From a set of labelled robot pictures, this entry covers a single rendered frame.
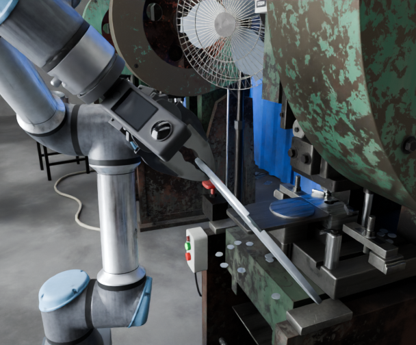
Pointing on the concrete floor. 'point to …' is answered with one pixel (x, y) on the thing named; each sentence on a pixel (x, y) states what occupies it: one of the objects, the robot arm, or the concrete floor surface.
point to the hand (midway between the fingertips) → (207, 172)
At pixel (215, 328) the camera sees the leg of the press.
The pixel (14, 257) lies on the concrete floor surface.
